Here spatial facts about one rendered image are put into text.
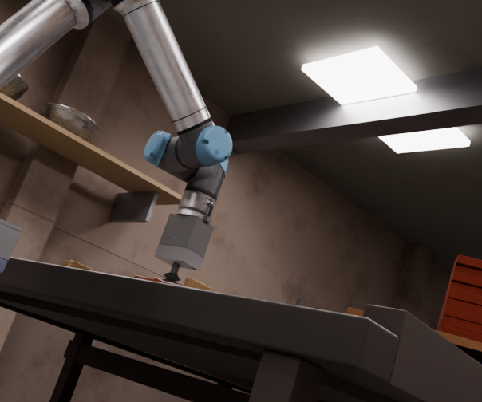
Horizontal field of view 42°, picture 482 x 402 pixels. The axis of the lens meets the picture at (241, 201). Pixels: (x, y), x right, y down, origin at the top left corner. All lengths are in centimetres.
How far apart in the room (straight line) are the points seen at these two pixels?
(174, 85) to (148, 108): 371
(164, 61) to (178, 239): 38
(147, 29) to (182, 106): 16
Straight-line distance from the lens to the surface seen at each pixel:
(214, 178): 139
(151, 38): 123
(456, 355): 98
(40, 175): 429
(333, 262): 636
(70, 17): 131
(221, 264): 531
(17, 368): 448
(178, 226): 137
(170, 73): 123
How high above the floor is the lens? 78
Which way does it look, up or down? 17 degrees up
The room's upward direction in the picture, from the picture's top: 18 degrees clockwise
